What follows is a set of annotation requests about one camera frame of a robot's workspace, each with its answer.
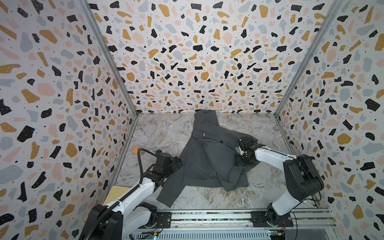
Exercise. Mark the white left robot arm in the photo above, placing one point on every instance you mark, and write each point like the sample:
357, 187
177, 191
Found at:
121, 217

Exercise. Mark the beige kitchen scale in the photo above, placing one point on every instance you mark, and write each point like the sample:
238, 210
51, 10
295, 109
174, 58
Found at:
114, 194

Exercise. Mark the dark grey zip jacket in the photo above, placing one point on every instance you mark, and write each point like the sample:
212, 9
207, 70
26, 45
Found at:
208, 159

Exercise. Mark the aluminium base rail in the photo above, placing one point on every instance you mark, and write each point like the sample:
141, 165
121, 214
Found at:
249, 224

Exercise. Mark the pink yellow small toy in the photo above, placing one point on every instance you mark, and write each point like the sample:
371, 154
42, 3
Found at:
138, 150

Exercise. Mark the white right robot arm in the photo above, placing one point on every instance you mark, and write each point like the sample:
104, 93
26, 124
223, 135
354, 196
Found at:
301, 177

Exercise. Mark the corner aluminium post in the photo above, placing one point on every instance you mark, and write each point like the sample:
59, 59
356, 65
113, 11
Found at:
331, 14
84, 5

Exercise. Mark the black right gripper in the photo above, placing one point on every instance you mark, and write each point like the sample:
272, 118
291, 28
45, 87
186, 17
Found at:
242, 152

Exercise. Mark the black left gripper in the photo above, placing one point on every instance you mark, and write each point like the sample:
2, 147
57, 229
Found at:
173, 166

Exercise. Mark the left corner aluminium post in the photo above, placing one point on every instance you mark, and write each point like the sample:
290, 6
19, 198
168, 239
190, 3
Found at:
84, 5

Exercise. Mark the right corner aluminium post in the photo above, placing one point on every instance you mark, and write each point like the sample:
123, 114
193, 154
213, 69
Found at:
331, 14

